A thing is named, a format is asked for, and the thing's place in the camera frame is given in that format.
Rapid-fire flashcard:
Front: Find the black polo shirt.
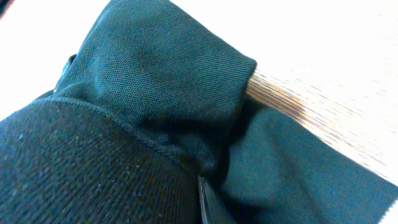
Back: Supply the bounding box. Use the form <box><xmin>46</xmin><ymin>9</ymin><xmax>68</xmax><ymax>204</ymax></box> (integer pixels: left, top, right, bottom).
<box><xmin>1</xmin><ymin>0</ymin><xmax>397</xmax><ymax>224</ymax></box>

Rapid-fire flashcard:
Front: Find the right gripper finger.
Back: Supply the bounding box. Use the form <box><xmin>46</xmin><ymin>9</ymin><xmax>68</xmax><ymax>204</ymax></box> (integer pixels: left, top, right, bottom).
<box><xmin>198</xmin><ymin>176</ymin><xmax>236</xmax><ymax>224</ymax></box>

